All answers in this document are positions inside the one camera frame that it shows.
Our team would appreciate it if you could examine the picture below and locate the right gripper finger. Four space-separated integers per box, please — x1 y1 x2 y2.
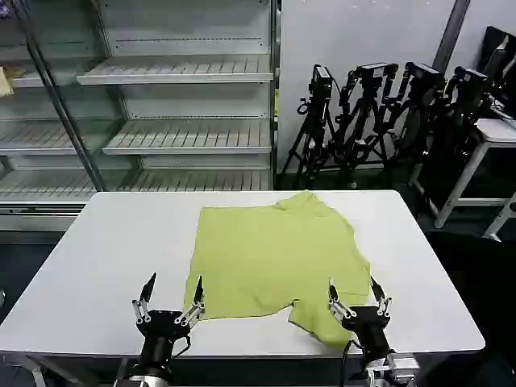
327 277 356 322
370 275 393 318

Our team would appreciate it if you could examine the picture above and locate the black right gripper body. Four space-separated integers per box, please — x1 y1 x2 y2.
341 306 393 359

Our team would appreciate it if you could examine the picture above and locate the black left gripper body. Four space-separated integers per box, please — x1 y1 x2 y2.
136 309 194 367

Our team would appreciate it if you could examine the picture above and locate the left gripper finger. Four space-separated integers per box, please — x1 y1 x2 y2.
174 275 207 327
131 272 158 325

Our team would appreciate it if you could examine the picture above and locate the yellow-green shirt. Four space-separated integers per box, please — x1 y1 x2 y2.
182 190 372 356

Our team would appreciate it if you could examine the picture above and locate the empty metal display shelf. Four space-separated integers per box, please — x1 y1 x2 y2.
0 0 282 231

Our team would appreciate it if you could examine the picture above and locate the white side desk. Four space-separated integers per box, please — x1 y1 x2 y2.
433 115 516 243

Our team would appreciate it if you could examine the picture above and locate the black computer monitor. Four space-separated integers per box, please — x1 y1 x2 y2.
481 25 516 119

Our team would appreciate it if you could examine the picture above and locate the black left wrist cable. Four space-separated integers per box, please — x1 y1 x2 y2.
171 333 194 358

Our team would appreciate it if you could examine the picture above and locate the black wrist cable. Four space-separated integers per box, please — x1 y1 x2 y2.
171 333 194 358
341 339 366 387

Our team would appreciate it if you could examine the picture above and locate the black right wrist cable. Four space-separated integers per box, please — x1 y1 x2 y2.
341 339 366 387

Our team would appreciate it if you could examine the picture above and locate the black tripod with wide camera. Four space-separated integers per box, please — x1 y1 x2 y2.
333 61 402 189

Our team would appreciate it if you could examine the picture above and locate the black tripod with box camera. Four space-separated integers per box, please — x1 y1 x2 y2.
281 63 338 185

